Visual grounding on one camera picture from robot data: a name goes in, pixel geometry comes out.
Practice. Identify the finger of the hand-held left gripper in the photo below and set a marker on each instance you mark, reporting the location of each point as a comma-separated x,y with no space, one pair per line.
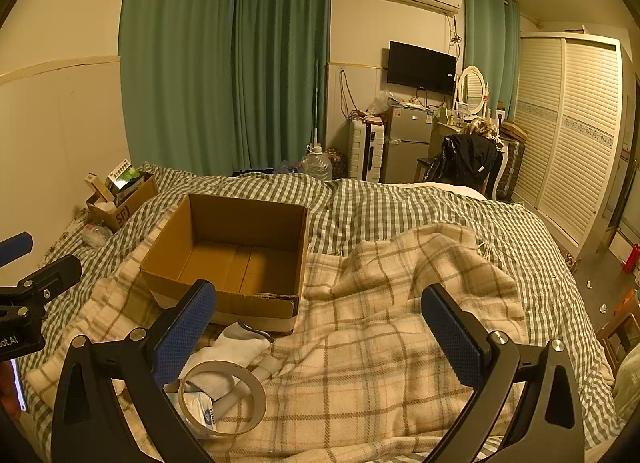
15,247
55,275

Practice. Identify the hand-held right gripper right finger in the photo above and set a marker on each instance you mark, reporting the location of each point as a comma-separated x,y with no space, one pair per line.
452,338

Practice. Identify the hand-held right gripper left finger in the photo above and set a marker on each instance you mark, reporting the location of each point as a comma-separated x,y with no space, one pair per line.
185,338

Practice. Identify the white sock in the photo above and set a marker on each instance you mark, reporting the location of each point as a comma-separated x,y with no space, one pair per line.
235,345

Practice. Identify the white tissue packet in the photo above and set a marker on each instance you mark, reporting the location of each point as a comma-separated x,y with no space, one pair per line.
202,410

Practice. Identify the clear tape roll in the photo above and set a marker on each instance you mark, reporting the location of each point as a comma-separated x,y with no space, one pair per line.
225,430

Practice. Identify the brown cardboard box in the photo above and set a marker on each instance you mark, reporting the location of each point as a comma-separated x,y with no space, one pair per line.
250,223

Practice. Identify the person's left forearm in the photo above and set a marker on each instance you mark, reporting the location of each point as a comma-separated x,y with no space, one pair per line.
7,388

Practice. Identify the clear plastic bag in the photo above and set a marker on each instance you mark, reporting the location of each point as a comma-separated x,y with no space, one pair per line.
95,235

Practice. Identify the beige plaid blanket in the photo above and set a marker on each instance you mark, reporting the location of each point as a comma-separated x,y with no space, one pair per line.
360,343

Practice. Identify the beige slim carton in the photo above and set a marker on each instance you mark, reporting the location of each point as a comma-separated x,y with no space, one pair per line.
97,188

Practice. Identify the small printed cardboard box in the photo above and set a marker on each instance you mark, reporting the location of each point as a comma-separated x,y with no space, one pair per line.
130,205

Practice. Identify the green and white carton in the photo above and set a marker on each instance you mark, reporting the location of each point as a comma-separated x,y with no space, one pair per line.
122,173

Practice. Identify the green checked duvet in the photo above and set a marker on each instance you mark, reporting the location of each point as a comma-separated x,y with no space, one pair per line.
400,213

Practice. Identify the white-framed chair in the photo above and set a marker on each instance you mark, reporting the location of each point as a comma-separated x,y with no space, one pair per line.
500,178

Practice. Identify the wooden stool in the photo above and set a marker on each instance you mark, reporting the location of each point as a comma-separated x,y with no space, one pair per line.
620,328

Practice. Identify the brown suitcase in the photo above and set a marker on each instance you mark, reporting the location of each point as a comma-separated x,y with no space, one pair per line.
512,168

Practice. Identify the black jacket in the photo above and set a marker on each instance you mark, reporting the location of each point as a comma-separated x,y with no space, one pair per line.
465,158

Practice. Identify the silver small fridge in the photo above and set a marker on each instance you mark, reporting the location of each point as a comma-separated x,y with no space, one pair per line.
407,148

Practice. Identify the red bottle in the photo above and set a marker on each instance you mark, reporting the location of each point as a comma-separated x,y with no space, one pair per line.
631,258

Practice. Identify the white suitcase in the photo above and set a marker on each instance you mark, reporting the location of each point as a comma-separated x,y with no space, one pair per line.
365,150

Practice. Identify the dark patterned bag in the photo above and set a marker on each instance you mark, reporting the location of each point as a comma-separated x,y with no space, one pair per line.
338,163

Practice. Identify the dressing table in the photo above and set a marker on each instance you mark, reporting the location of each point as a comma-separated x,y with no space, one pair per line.
445,128

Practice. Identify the blond plush toy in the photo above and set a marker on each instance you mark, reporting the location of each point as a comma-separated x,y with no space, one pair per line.
480,127

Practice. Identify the clear water jug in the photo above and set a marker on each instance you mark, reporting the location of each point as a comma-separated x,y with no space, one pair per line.
316,165

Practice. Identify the white louvred wardrobe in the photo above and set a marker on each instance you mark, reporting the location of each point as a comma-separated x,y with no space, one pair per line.
570,133

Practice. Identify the crumpled plastic bag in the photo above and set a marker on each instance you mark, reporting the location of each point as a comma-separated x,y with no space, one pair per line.
380,103

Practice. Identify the white oval vanity mirror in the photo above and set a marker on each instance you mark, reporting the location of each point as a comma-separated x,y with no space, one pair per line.
471,88

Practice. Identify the white pole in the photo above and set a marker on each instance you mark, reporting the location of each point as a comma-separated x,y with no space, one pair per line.
315,103

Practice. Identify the narrow green curtain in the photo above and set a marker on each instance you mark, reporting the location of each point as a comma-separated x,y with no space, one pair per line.
492,43

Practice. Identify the black wall television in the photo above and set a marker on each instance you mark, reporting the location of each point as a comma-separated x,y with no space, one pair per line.
420,68

